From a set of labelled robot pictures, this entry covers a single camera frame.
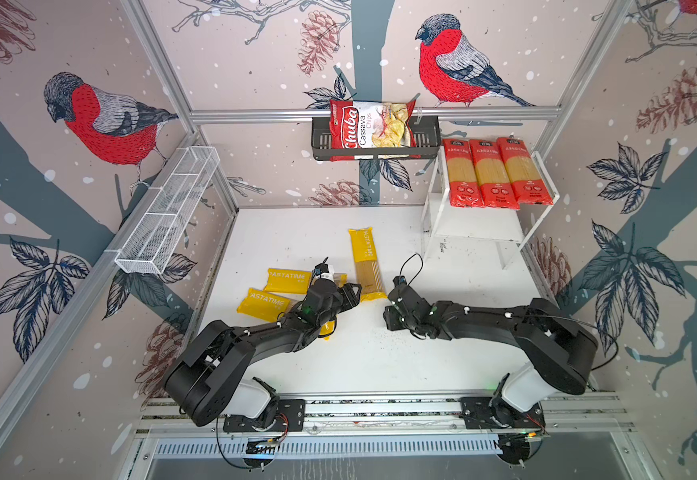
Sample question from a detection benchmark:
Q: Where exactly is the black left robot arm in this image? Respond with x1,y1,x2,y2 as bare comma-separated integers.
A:
160,278,362,430

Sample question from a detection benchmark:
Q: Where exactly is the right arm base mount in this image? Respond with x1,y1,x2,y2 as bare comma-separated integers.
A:
459,374,546,431

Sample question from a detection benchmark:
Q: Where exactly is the white two-tier shelf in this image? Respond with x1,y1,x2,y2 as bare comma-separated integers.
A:
421,149,561,268

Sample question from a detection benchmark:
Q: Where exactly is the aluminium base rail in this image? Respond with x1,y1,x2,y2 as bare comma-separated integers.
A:
134,391,637,439

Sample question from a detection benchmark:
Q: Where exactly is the white wire mesh basket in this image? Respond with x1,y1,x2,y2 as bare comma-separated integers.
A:
114,146,220,275

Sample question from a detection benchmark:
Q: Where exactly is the red cassava chips bag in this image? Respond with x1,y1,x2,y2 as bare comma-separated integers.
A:
330,100,416,144

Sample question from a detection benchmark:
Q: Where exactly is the black wire wall basket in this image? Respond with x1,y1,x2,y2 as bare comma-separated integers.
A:
312,116,442,161

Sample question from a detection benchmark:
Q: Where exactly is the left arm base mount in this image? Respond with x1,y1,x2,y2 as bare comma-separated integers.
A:
222,378,306,433

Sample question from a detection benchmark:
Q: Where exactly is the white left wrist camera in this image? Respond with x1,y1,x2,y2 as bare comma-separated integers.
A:
310,258,336,285

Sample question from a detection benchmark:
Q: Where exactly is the yellow pasta bag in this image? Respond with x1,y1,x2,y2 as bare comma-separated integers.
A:
264,268,348,295
236,288,338,339
348,227,387,302

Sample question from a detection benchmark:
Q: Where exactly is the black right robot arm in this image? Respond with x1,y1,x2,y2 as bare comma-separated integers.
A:
383,284,599,428

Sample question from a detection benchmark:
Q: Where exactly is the red spaghetti bag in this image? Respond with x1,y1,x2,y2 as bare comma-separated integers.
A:
443,139,485,208
469,139,520,210
497,137,553,205

